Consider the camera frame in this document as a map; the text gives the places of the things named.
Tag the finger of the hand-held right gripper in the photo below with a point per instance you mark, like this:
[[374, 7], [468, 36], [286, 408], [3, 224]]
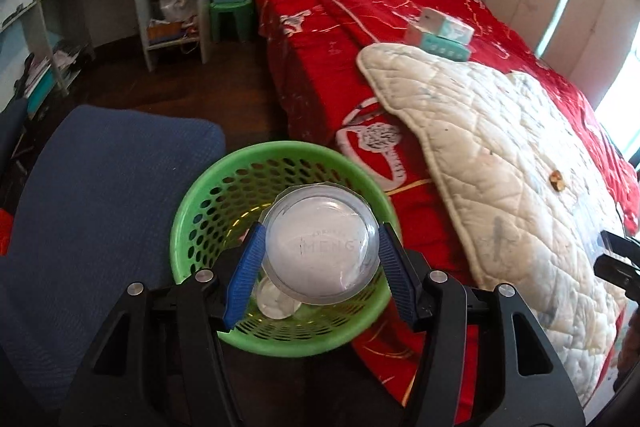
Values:
[[622, 243], [617, 274]]

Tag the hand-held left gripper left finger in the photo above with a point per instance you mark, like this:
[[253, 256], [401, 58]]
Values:
[[240, 287]]

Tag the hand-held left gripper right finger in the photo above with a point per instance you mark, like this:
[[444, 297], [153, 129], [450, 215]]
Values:
[[400, 282]]

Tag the clear plastic dome cup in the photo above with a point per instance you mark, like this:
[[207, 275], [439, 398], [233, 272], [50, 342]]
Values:
[[320, 242]]

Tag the green plastic mesh basket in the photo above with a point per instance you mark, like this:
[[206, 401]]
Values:
[[215, 197]]

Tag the small golden round object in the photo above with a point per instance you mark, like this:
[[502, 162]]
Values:
[[556, 181]]

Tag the blue chair cushion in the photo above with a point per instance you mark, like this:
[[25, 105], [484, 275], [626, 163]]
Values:
[[100, 207]]

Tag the white quilted blanket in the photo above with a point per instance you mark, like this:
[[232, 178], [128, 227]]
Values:
[[490, 132]]

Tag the teal tissue box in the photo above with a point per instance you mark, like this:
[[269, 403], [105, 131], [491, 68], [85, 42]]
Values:
[[440, 49]]

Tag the wooden bed with red cover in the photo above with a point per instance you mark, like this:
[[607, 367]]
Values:
[[340, 37]]

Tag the white tissue box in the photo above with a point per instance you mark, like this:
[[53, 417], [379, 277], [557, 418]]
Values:
[[450, 27]]

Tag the green plastic stool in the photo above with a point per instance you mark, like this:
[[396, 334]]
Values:
[[232, 17]]

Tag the white plastic bag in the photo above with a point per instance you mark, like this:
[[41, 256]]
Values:
[[175, 9]]

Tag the window with dark frame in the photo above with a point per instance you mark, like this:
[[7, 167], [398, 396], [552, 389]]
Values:
[[622, 107]]

